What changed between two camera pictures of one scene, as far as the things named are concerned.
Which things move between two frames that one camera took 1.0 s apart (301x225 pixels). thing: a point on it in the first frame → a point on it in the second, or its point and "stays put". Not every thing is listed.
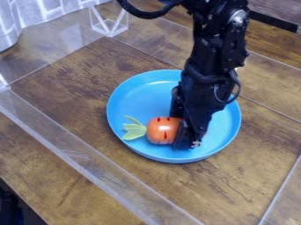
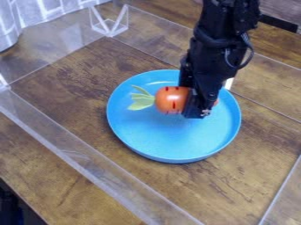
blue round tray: (142, 97) stays put
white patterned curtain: (23, 13) stays put
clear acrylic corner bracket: (104, 25) stays put
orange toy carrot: (160, 129) → (170, 99)
